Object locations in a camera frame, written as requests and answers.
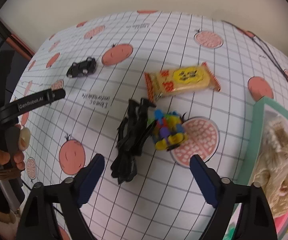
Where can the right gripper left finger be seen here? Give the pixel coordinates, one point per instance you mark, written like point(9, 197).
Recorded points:
point(38, 220)

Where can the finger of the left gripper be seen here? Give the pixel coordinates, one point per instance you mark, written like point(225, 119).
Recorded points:
point(28, 103)

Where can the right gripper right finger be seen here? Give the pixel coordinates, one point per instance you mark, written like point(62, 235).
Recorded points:
point(255, 219)

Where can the black toy car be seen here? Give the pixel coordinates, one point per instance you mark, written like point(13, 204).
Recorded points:
point(83, 68)

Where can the yellow snack cracker packet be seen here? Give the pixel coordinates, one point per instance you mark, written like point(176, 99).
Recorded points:
point(170, 82)

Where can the green pipe cleaner bow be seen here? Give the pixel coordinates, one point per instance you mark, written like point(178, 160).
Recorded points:
point(229, 232)

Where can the person's left hand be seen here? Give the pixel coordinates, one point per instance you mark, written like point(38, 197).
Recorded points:
point(11, 165)

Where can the teal rimmed white tray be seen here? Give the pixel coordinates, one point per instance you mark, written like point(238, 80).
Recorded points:
point(263, 111)

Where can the fruit pattern grid tablecloth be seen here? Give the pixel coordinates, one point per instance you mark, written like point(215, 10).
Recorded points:
point(163, 201)

